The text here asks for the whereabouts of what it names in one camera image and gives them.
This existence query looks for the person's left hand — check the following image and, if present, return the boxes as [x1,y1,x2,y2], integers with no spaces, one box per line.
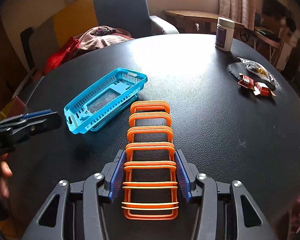
[0,153,13,200]

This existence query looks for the pink cloth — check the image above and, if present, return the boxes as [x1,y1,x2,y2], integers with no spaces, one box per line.
[79,26,133,51]

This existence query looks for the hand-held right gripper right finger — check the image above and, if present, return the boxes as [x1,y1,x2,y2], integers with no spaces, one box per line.
[175,149,278,240]

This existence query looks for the small red packet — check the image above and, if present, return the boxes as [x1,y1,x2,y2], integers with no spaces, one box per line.
[254,82,277,97]
[238,73,255,90]

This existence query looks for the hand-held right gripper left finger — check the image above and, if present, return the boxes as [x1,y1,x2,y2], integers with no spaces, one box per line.
[21,149,127,240]

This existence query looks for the blue plastic basket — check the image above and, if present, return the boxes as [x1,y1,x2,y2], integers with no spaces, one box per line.
[64,67,148,134]

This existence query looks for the black round pad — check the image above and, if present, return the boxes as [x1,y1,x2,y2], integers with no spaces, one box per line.
[227,62,278,91]

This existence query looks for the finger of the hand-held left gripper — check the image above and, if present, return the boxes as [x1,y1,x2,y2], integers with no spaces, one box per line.
[11,112,62,142]
[0,109,54,128]

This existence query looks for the blue and yellow armchair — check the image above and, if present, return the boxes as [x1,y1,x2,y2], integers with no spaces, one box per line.
[52,0,178,39]

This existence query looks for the wooden side table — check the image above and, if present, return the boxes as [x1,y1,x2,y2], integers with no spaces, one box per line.
[165,10,244,32]

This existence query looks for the purple patterned cloth item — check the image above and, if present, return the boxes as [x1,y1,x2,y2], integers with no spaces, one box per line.
[94,29,117,36]

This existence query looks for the beige patterned curtain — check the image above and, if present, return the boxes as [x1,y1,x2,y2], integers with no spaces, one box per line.
[220,0,256,30]

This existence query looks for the red cloth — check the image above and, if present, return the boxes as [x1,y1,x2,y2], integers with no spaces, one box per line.
[45,37,81,73]

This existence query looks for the clear bag of gold sweets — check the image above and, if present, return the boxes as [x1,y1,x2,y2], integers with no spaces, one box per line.
[237,57,281,90]

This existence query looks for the white bottle purple label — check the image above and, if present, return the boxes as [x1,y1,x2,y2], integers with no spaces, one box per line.
[215,17,235,52]

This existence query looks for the orange plastic rack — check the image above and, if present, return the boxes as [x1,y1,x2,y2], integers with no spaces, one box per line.
[121,101,179,221]

